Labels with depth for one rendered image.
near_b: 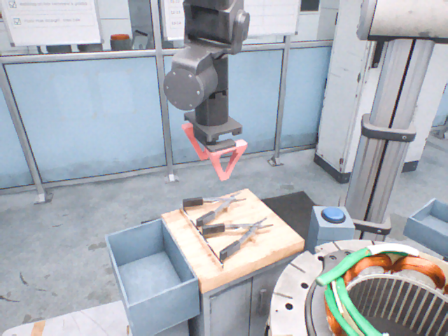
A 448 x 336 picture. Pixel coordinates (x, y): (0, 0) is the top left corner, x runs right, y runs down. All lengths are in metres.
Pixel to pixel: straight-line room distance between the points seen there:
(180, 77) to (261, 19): 2.18
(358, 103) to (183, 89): 2.25
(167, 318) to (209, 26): 0.43
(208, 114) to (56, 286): 1.73
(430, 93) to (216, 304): 2.69
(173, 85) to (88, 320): 0.61
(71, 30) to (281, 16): 1.44
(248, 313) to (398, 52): 0.59
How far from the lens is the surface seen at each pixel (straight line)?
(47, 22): 2.40
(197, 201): 0.63
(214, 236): 0.58
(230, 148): 0.51
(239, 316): 0.65
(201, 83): 0.43
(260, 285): 0.62
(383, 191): 0.88
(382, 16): 0.72
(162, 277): 0.63
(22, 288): 2.20
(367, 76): 2.57
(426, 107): 3.09
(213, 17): 0.47
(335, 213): 0.71
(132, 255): 0.66
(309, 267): 0.51
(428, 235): 0.72
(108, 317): 0.87
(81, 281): 2.09
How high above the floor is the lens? 1.45
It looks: 30 degrees down
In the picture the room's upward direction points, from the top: straight up
